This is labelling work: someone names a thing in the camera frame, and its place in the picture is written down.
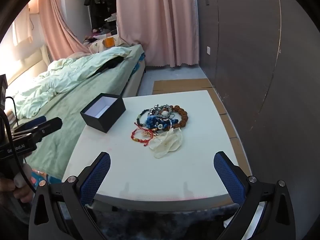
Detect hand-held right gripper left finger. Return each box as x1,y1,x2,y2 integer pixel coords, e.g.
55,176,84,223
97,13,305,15
29,151,111,240

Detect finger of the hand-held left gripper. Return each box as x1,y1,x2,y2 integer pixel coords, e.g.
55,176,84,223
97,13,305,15
14,115,47,132
29,117,63,138

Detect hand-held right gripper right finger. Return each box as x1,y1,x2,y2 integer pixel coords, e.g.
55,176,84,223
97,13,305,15
213,151,297,240

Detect black jewelry box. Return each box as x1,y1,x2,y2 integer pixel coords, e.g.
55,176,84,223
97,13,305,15
80,93,126,133

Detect red string bracelet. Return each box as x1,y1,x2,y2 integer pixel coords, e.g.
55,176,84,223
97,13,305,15
131,126,155,146

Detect dark green bead bracelet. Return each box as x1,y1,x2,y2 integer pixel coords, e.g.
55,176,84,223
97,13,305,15
136,108,156,128

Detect white organza pouch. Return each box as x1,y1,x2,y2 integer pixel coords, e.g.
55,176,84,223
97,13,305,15
149,127,183,159

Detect brown bead bracelet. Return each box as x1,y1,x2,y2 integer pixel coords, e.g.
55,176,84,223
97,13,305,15
169,104,190,128

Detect blue cord bracelet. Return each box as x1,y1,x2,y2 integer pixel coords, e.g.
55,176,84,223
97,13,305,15
146,114,176,132

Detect silver chain necklace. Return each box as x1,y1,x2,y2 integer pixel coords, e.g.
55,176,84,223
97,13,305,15
149,103,173,117

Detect person's left hand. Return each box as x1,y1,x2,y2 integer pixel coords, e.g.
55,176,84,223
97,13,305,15
0,164,35,203

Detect bed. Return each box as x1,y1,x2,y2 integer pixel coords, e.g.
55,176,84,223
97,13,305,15
0,44,147,182

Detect light green duvet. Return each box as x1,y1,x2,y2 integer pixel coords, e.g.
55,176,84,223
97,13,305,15
12,47,133,118

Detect black garment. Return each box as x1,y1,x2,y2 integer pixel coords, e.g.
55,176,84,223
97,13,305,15
92,56,125,75

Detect floral pillow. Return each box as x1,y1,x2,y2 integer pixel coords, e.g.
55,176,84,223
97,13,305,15
84,36,123,53

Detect draped pink curtain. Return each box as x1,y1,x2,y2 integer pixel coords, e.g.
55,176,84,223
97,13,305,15
37,0,92,61

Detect white square table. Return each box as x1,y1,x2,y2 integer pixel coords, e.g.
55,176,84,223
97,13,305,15
152,78,238,141

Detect dark brown wardrobe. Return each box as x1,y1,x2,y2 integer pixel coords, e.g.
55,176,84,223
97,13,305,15
196,0,320,188

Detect hanging dark clothes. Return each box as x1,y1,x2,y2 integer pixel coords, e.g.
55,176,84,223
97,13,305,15
84,0,118,32

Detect wide pink curtain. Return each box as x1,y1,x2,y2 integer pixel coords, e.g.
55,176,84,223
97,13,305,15
116,0,200,68

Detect black cable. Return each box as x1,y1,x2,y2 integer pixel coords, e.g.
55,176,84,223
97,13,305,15
0,96,37,194

